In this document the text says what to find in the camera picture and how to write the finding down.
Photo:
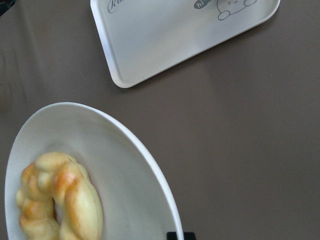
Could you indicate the cream rabbit tray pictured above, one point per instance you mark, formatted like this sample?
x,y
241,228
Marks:
x,y
142,38

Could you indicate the braided glazed donut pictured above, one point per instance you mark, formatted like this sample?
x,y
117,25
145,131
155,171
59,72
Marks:
x,y
57,200

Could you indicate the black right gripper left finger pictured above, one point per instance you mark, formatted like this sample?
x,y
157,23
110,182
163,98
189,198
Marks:
x,y
171,236

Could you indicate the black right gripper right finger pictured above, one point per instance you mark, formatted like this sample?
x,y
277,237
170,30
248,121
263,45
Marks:
x,y
189,236

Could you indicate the white round plate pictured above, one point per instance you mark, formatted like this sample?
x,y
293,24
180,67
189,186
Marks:
x,y
137,201

